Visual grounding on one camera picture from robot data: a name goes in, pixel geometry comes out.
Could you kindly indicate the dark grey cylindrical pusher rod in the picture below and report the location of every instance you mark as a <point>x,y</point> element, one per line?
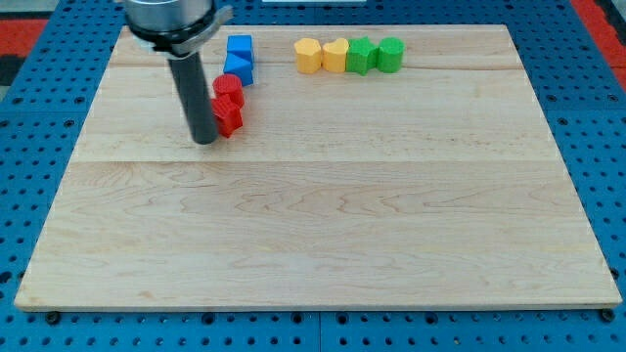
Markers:
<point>188,76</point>

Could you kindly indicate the red hexagon block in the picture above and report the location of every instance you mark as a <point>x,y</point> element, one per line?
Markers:
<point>227,115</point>

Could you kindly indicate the red cylinder block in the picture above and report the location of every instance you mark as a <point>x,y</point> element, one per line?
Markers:
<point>229,85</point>

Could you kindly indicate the blue triangle block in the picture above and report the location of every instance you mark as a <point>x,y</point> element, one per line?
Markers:
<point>240,67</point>

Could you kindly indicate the blue cube block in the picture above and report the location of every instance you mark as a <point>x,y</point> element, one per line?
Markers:
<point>241,45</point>

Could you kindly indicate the yellow pentagon block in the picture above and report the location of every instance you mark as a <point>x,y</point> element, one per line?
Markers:
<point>308,55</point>

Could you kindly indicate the yellow heart block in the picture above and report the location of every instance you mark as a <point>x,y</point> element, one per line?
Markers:
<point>334,55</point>

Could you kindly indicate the green star block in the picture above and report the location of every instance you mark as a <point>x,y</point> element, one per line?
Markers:
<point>362,55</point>

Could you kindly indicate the green cylinder block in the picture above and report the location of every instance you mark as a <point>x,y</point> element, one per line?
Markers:
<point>391,52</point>

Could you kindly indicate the light wooden board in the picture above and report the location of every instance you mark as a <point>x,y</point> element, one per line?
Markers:
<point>436,187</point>

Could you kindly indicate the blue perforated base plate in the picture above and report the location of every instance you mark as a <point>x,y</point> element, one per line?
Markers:
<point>48,101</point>

